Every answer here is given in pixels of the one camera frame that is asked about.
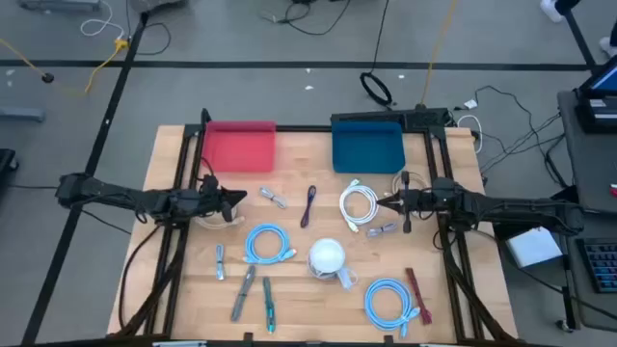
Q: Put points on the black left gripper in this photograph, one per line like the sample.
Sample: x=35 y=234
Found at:
x=212 y=200

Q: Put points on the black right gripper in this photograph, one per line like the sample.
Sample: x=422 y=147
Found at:
x=419 y=201

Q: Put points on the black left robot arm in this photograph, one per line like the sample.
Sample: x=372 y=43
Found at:
x=120 y=195

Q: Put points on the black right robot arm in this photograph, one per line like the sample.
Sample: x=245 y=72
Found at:
x=506 y=212

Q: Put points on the red plastic tray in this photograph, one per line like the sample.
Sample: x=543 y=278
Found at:
x=241 y=147

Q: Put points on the blue plastic tray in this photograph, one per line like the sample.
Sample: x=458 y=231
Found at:
x=366 y=147

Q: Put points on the white round dome device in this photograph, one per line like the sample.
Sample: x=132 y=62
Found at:
x=327 y=254

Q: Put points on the small white floor adapter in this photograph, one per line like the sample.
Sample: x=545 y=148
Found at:
x=470 y=103

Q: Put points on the white box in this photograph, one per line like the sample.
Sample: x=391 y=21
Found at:
x=532 y=248

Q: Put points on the silver plate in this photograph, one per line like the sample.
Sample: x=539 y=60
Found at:
x=178 y=344

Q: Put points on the grey floor object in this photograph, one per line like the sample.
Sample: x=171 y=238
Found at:
x=154 y=4

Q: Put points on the caster wheel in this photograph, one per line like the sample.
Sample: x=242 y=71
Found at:
x=564 y=326

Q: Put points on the black keyboard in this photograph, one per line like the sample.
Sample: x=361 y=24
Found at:
x=600 y=265

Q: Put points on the black desktop device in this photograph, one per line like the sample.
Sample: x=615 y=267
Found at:
x=595 y=118

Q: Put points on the black round floor puck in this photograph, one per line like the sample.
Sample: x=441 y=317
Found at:
x=47 y=77

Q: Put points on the small red item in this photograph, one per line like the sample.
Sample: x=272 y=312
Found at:
x=614 y=191

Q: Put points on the grey floor bar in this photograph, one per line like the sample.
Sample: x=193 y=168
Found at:
x=21 y=114

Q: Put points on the grey keyboard desk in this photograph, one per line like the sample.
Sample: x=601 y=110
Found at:
x=593 y=308

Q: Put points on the laptop screen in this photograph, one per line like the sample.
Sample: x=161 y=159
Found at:
x=605 y=79

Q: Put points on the person's foot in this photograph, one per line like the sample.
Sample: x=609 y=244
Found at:
x=608 y=45
x=549 y=9

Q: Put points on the grey floor equipment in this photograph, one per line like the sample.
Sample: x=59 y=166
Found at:
x=58 y=5

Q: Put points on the person's leg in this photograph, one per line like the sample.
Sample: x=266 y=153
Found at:
x=568 y=5

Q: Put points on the black aluminium table frame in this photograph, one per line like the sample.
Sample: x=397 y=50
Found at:
x=303 y=128

